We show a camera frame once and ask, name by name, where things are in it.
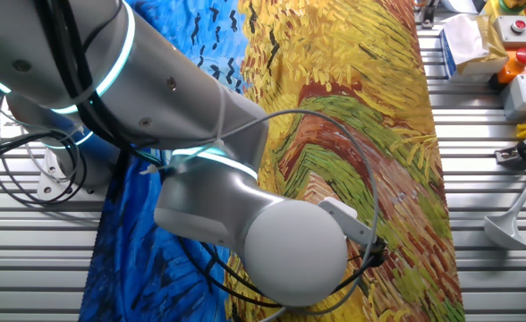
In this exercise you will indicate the blue white tissue box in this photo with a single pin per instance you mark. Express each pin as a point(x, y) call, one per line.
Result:
point(469, 44)

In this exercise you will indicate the white paper sheet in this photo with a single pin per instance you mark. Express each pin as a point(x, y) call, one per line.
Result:
point(460, 4)

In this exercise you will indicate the gray wrist camera with bracket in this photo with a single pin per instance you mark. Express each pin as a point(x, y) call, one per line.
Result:
point(343, 219)

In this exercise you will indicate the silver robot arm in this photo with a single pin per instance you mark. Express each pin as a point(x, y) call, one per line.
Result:
point(178, 103)

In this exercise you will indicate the Van Gogh painting cloth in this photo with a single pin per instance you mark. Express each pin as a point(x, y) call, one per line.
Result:
point(357, 89)

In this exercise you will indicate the gray box green button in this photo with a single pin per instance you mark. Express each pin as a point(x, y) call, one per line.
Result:
point(520, 96)

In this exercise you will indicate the gray box red button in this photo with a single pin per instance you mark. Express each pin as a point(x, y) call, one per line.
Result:
point(513, 33)

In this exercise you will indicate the yellow green plastic object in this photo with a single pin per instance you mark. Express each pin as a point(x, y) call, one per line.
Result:
point(509, 6)

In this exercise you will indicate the yellow plastic clip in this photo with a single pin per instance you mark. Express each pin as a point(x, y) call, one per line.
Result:
point(524, 130)

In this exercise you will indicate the orange emergency stop box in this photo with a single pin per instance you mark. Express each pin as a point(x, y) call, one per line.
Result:
point(513, 71)

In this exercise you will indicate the small metal bracket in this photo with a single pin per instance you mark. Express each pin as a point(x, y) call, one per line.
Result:
point(509, 154)

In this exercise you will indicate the metal profile bracket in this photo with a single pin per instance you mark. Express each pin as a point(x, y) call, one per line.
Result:
point(426, 15)

